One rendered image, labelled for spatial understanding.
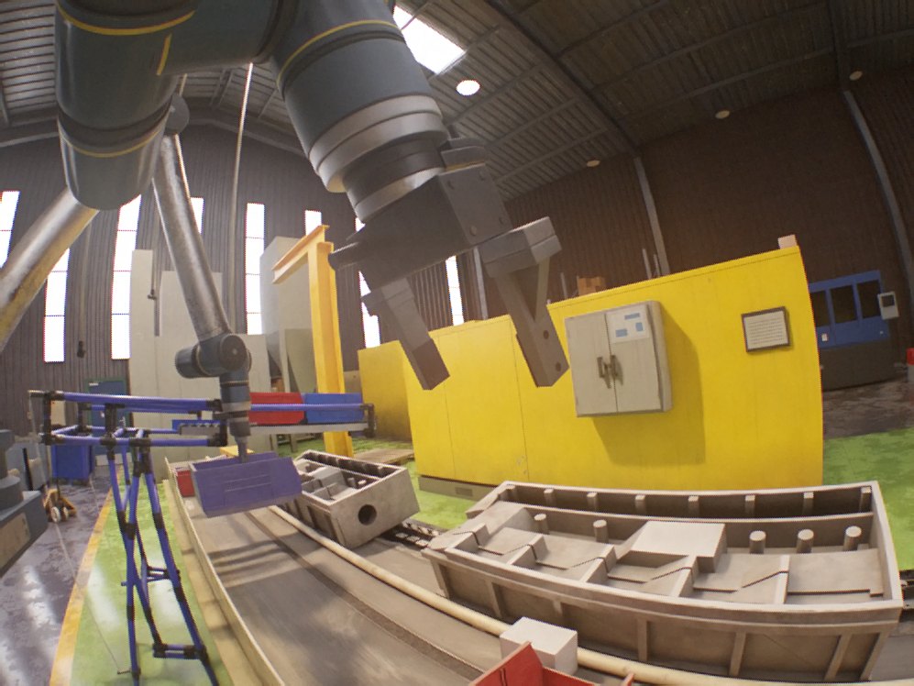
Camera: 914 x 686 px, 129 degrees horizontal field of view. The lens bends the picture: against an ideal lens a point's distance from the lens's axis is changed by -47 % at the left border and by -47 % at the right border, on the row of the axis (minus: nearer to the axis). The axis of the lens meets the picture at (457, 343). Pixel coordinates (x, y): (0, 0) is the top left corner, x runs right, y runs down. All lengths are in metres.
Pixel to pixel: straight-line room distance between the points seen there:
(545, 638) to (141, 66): 0.88
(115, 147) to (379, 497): 1.41
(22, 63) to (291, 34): 11.70
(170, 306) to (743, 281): 9.28
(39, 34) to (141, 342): 7.54
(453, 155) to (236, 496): 1.15
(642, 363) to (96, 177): 2.83
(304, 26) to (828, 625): 0.87
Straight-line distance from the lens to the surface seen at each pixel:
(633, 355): 2.88
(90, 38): 0.28
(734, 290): 2.93
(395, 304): 0.35
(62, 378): 11.68
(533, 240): 0.23
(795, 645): 0.75
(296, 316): 9.93
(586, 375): 3.05
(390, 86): 0.28
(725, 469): 3.08
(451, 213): 0.24
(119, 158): 0.39
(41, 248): 1.23
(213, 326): 1.18
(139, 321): 7.92
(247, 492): 1.30
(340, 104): 0.28
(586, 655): 0.85
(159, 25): 0.28
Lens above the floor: 1.34
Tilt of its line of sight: 5 degrees up
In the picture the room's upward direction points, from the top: 7 degrees counter-clockwise
